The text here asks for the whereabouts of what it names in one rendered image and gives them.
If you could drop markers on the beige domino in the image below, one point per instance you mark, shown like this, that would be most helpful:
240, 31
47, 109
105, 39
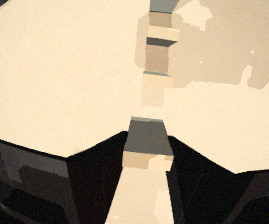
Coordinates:
156, 79
161, 36
167, 6
147, 146

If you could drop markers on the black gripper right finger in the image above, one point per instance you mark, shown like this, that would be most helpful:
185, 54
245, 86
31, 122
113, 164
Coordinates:
202, 192

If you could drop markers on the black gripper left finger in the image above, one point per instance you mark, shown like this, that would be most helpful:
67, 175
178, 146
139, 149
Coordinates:
83, 184

